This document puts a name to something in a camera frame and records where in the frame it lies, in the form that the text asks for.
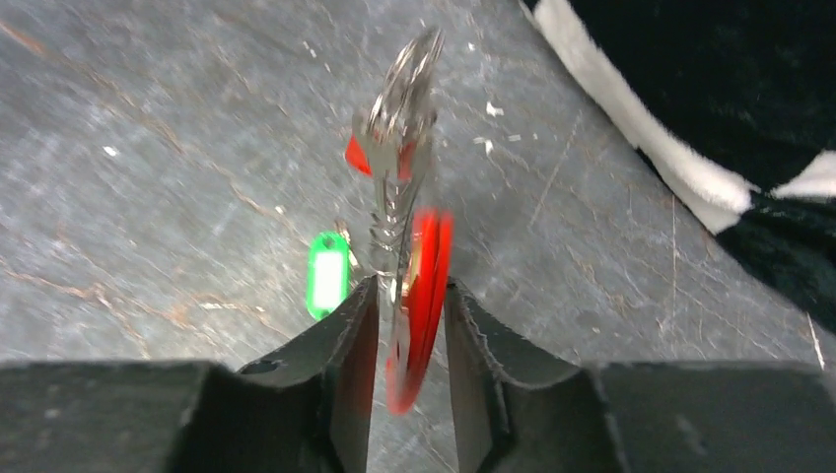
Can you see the key with green tag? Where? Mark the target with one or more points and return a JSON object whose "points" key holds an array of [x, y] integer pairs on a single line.
{"points": [[331, 261]]}

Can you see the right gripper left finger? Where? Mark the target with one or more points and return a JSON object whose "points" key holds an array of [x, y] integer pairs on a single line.
{"points": [[305, 407]]}

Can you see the metal key holder red handle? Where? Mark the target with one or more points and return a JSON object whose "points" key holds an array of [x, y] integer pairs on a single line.
{"points": [[411, 242]]}

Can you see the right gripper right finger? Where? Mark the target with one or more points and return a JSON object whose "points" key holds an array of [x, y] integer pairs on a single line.
{"points": [[518, 408]]}

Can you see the black white checkered pillow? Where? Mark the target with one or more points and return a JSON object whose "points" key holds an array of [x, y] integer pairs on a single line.
{"points": [[733, 104]]}

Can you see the key with red tag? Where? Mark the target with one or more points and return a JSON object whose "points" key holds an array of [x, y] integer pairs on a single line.
{"points": [[372, 157]]}

